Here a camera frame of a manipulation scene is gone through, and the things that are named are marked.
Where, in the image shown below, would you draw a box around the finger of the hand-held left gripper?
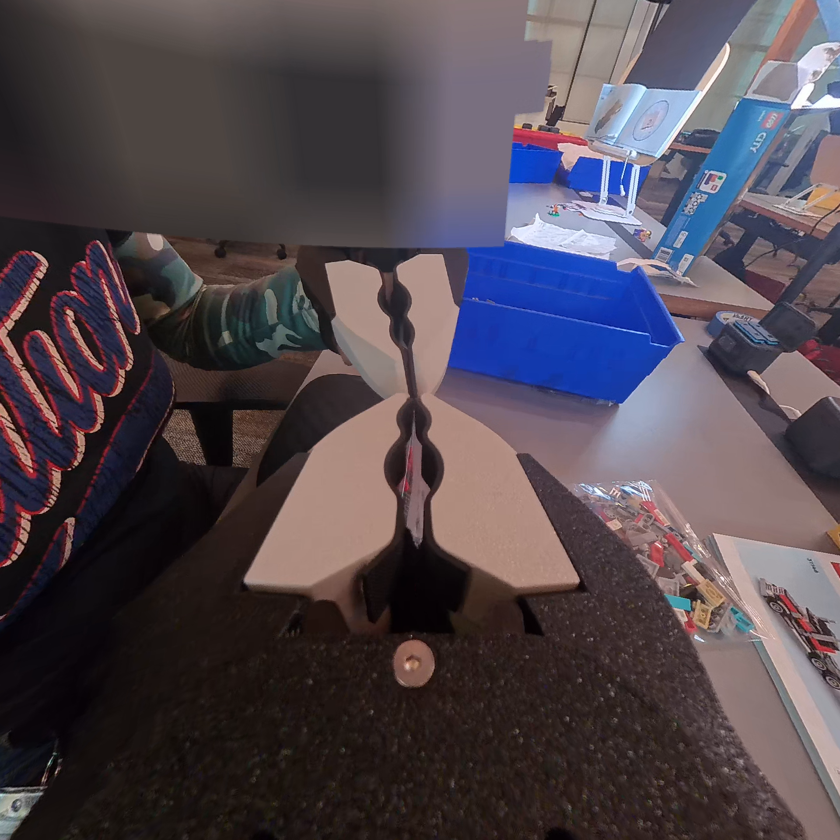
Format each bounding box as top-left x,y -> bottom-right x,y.
325,259 -> 413,399
392,253 -> 462,399

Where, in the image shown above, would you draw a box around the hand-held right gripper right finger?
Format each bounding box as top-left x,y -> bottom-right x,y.
419,394 -> 582,634

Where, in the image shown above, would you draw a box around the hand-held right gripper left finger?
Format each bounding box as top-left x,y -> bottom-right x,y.
243,394 -> 411,634

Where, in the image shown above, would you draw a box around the clear plastic bag piece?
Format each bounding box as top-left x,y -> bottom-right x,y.
402,430 -> 429,549

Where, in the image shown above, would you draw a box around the large blue plastic bin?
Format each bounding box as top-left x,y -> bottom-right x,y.
449,243 -> 685,405

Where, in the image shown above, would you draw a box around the clear bag of lego bricks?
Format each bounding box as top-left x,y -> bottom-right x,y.
571,479 -> 757,649

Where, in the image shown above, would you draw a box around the person's left forearm camouflage sleeve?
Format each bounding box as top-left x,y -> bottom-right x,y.
115,233 -> 329,373

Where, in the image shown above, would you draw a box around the crumpled white plastic bags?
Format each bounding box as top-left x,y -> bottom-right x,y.
511,215 -> 618,258

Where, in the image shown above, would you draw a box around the small blue plastic bin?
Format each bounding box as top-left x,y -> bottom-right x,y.
511,141 -> 565,185
567,156 -> 652,196

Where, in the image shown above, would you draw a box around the red plastic bin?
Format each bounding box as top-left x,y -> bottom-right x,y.
513,127 -> 589,149

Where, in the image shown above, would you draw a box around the lego instruction booklet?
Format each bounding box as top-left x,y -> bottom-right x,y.
712,533 -> 840,799

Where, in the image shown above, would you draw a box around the tall blue lego box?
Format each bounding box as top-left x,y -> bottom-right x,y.
652,98 -> 792,277

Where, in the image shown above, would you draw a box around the person's left hand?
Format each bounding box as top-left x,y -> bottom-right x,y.
295,248 -> 353,367

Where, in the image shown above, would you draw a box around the torn white paper scrap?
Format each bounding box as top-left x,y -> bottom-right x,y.
617,257 -> 698,287

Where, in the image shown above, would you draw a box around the person's black lettered shirt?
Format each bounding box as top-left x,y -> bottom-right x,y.
0,220 -> 176,788

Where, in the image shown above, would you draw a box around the white book stand with booklet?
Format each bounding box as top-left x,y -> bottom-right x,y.
586,83 -> 704,219

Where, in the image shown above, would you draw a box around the blue tape roll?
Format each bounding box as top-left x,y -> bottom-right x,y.
707,308 -> 762,340

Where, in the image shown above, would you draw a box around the black battery charger case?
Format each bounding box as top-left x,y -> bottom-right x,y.
709,322 -> 783,376

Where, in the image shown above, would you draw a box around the black cube device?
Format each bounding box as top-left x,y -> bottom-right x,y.
784,397 -> 840,480

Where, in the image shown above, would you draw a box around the black softbox light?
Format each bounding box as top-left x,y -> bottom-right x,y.
623,0 -> 733,94

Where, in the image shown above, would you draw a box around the white cable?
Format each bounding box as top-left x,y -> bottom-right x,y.
748,371 -> 800,421

